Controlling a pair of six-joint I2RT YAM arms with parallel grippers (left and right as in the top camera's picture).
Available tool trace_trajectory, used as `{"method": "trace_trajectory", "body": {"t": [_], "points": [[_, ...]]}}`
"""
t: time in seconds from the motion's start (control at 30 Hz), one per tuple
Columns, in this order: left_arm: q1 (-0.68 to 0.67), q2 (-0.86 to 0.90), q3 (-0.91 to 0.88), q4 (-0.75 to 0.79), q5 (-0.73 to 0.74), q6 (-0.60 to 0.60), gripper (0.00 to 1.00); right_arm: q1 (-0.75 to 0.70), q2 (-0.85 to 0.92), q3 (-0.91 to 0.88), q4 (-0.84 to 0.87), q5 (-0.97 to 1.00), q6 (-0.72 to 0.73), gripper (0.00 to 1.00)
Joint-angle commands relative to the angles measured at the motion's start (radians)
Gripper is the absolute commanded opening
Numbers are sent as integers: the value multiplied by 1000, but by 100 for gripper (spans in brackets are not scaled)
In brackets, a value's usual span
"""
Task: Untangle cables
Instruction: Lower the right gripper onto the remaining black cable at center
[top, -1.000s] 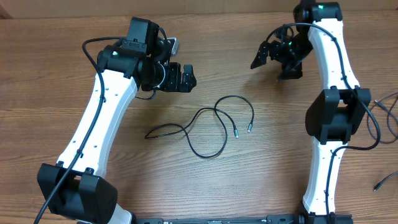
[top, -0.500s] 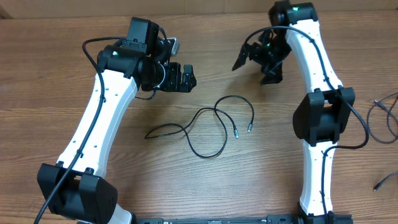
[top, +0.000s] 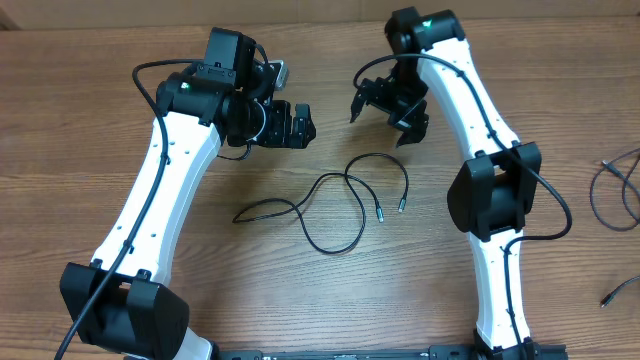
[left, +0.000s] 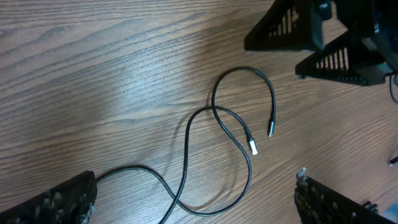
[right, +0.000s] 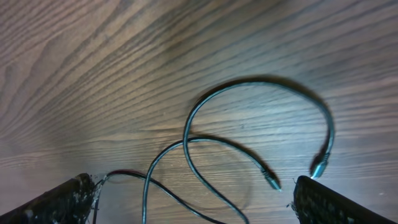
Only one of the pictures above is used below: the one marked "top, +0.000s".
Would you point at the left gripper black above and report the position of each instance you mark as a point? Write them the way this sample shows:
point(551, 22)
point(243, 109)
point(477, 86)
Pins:
point(280, 135)

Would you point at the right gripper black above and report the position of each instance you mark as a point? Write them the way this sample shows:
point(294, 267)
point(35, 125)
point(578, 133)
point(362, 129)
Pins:
point(416, 120)

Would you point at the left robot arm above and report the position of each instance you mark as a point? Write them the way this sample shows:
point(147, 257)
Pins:
point(121, 300)

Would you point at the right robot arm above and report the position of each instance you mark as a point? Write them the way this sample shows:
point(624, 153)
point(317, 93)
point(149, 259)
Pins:
point(494, 189)

